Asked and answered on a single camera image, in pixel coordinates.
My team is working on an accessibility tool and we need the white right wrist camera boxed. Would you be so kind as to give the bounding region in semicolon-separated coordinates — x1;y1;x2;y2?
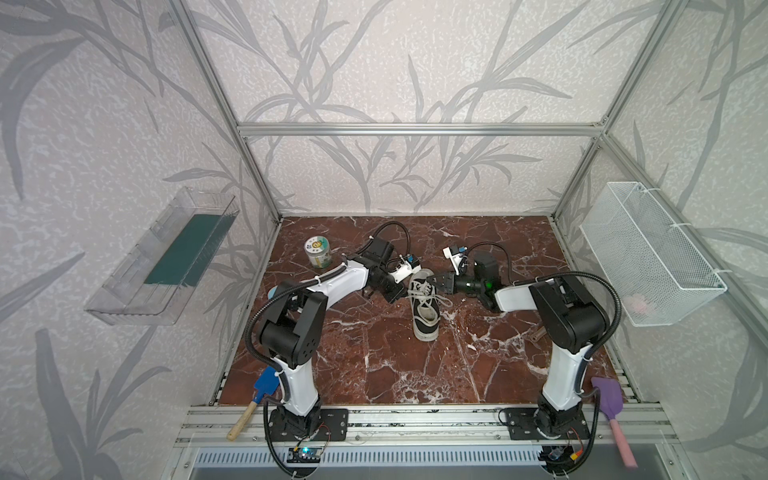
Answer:
443;246;468;276

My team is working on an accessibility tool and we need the aluminium horizontal frame bar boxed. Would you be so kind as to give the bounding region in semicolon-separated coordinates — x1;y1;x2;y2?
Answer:
237;122;602;138

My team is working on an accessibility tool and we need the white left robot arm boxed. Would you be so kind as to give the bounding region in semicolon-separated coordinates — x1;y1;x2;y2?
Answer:
243;220;420;441

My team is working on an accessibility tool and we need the blue toy spatula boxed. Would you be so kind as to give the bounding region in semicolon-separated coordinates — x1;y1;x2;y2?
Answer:
226;366;279;441

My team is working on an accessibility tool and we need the white shoelace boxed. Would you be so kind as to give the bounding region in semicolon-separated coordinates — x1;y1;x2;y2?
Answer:
408;277;453;310

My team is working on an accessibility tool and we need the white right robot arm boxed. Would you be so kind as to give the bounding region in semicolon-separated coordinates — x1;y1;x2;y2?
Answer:
428;246;622;439

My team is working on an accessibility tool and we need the black white canvas sneaker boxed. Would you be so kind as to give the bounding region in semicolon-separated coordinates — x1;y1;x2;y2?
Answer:
409;269;440;342

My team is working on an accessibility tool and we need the aluminium frame post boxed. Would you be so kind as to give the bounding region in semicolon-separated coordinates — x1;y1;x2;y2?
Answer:
551;0;688;220

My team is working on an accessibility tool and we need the purple pink toy shovel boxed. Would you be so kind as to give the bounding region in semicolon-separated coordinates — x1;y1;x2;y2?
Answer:
591;377;638;470

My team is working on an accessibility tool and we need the pink object in basket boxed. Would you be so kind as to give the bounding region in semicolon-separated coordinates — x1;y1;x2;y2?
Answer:
622;294;655;318

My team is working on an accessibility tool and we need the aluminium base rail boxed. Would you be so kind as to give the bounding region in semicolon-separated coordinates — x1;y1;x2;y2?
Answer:
174;403;679;448

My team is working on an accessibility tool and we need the green circuit board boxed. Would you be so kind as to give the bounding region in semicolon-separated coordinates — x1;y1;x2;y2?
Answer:
286;446;326;464

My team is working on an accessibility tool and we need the white wire mesh basket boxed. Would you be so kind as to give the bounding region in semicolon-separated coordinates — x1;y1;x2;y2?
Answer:
580;182;727;327

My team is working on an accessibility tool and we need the clear plastic wall tray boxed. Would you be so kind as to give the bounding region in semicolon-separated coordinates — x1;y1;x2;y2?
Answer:
85;187;240;326

